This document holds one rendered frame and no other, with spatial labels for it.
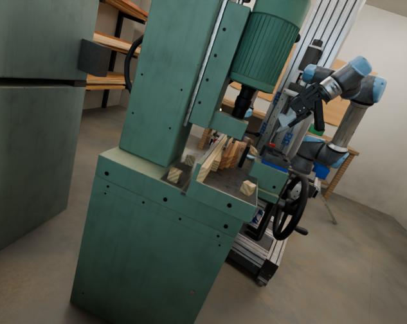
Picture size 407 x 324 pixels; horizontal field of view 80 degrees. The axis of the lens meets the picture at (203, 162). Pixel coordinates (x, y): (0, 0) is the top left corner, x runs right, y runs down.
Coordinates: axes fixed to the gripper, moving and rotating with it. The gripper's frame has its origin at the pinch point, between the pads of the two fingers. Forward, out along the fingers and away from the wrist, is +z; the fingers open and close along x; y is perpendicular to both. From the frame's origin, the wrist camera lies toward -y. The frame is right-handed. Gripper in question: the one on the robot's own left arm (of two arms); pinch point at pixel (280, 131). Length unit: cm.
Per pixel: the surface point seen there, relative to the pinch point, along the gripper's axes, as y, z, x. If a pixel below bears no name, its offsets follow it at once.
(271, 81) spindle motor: 17.2, -7.9, 7.5
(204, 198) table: 2.7, 27.6, 33.4
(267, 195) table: -14.7, 17.1, 12.4
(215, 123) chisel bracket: 18.2, 16.9, 5.7
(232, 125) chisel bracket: 13.8, 12.2, 5.7
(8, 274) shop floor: 25, 139, 26
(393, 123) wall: -153, -125, -331
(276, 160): -6.3, 6.8, 9.2
